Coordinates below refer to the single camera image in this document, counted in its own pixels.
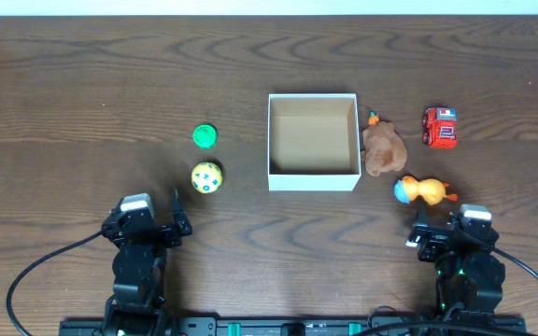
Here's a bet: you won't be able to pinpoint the red toy fire truck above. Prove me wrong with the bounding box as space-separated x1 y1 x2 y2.
421 107 457 149

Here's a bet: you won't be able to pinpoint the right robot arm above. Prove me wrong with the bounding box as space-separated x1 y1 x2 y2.
405 204 505 320

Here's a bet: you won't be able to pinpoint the yellow ball blue letters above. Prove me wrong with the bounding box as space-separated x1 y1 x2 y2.
191 162 223 194

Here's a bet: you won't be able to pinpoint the white cardboard box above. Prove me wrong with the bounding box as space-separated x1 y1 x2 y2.
267 93 361 191

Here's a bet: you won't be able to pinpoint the brown plush toy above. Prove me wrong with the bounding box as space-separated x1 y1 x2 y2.
361 112 407 177

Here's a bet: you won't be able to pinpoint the yellow rubber duck toy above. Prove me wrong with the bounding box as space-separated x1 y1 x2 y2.
393 175 459 205

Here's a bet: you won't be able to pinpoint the left black cable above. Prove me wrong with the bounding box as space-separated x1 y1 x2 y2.
6 230 105 336

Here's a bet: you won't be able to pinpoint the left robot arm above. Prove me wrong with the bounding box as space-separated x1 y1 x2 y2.
93 190 192 336

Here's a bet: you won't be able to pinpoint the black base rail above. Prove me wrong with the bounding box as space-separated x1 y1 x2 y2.
58 315 528 336

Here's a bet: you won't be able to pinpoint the green round toy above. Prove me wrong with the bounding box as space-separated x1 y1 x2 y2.
192 123 218 149

